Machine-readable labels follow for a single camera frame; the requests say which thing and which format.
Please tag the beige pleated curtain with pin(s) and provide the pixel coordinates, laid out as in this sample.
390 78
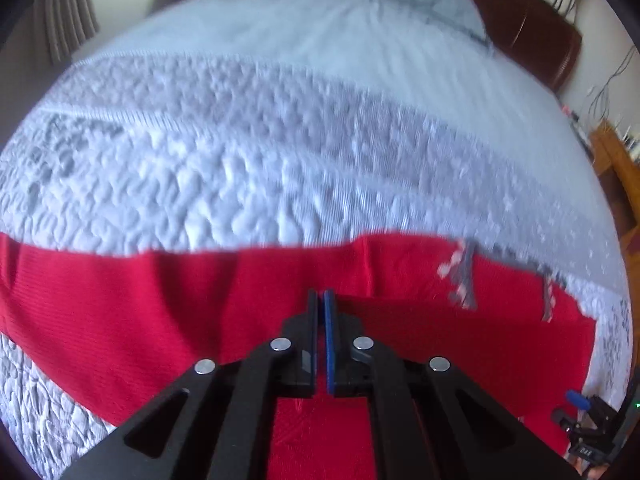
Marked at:
67 15

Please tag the light blue bed sheet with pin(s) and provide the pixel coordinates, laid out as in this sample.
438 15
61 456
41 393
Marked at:
300 25

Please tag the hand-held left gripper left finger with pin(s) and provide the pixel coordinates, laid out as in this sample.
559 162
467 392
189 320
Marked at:
311 330

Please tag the white quilted bedspread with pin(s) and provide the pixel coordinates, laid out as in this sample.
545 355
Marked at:
200 160

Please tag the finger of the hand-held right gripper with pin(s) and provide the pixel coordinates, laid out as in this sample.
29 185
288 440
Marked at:
577 401

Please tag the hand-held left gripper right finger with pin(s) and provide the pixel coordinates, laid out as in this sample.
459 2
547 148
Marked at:
329 340

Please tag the wooden nightstand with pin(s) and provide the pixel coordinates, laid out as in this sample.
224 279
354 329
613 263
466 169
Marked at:
617 175

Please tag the red knit sweater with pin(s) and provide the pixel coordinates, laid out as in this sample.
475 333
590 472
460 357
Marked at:
150 310

